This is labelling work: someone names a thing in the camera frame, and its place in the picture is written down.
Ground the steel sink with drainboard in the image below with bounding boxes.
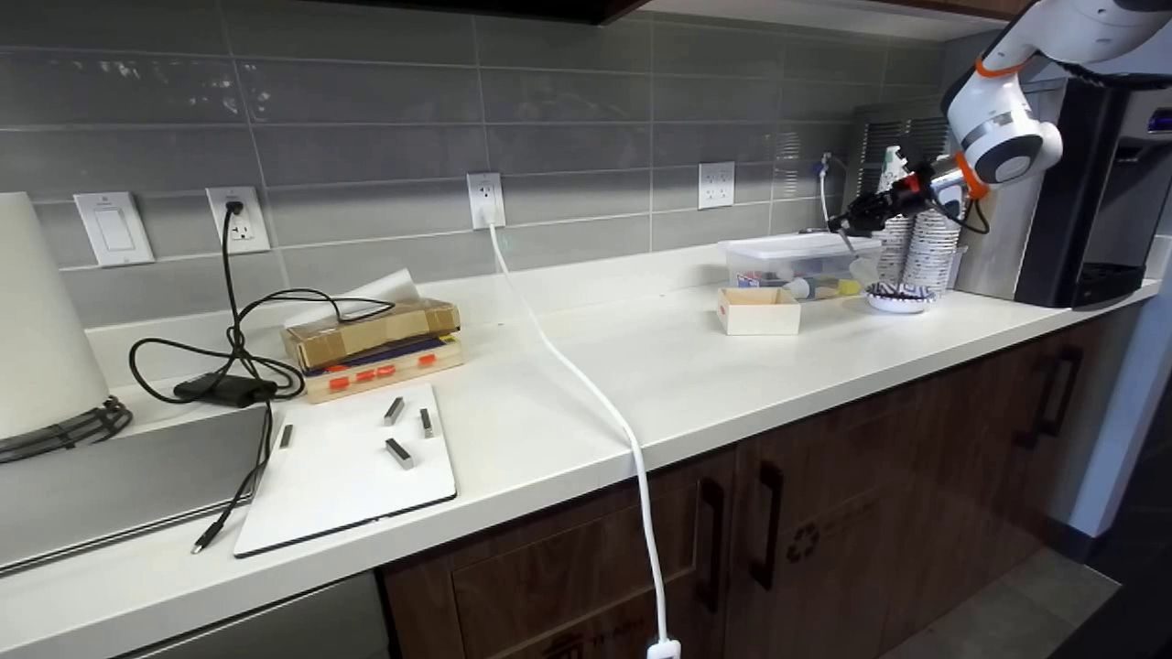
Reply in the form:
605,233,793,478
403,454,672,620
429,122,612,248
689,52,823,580
0,403,275,580

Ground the grey dishwasher front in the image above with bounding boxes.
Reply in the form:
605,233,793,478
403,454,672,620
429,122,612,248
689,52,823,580
120,568,395,659

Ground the white paper towel roll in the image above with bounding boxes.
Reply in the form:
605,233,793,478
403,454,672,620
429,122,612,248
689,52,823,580
0,186,114,443

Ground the wooden tray with orange labels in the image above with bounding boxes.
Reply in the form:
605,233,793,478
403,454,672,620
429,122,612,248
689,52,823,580
299,336,468,406

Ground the small open wooden box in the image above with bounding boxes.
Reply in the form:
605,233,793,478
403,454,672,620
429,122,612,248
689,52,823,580
716,288,807,341

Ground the clear plastic storage container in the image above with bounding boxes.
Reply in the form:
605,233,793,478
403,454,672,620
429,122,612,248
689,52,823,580
717,231,885,303

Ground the white flat board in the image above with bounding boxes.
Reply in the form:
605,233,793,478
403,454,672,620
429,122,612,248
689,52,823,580
232,380,462,561

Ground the black power cable with adapter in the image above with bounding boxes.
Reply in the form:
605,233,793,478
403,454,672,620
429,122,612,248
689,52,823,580
124,198,400,558

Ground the brown cardboard box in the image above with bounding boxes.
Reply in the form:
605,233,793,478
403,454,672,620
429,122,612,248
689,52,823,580
281,294,464,373

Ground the black and white bowl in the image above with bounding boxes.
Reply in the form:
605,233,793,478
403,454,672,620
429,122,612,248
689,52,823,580
860,281,937,318

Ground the black wire towel holder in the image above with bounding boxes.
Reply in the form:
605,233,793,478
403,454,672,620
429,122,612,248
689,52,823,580
0,393,137,467

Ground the black and silver coffee machine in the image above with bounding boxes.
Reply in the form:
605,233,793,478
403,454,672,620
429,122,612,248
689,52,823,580
964,70,1172,312

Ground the white power cable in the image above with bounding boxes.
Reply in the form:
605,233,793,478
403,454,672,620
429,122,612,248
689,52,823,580
483,218,686,659

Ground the white wall outlet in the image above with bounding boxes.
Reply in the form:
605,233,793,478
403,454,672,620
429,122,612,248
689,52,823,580
464,169,511,231
201,183,275,258
695,161,741,211

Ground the white paper sheet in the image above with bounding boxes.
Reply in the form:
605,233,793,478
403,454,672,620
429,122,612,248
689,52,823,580
286,266,425,326

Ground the white light switch plate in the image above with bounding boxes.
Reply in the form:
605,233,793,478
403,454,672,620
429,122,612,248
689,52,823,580
69,186,159,266

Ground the black cabinet handle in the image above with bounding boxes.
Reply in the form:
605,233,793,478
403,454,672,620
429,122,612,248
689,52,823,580
691,478,730,614
1033,343,1086,454
746,462,789,592

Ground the stack of patterned paper cups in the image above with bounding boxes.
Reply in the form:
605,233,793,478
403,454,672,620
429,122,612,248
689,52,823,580
900,204,968,298
876,143,916,252

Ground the brown wooden cabinet door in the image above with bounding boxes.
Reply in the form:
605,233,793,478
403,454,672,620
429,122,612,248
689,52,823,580
928,318,1110,582
379,447,745,659
730,376,937,659

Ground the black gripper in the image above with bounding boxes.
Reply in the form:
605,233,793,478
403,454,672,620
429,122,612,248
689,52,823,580
831,169,968,237

